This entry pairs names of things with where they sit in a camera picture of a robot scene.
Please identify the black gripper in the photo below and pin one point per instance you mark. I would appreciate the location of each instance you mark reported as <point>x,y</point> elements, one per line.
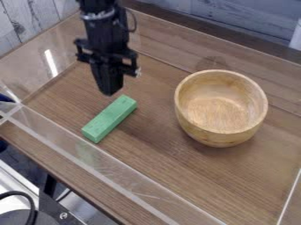
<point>106,45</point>

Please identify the green rectangular block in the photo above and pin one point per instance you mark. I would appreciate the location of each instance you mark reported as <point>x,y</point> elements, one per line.
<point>109,118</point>

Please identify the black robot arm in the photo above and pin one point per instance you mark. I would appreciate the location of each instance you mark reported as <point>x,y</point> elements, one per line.
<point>97,6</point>

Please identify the light wooden bowl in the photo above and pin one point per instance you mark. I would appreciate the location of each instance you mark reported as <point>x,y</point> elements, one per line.
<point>221,107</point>

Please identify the blue object at left edge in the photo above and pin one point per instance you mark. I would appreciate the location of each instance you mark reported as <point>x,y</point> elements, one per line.
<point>4,98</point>

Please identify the clear acrylic front barrier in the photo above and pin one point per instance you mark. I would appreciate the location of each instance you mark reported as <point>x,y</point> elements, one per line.
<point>122,192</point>

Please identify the black metal table leg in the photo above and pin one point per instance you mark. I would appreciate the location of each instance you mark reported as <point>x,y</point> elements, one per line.
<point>58,215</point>

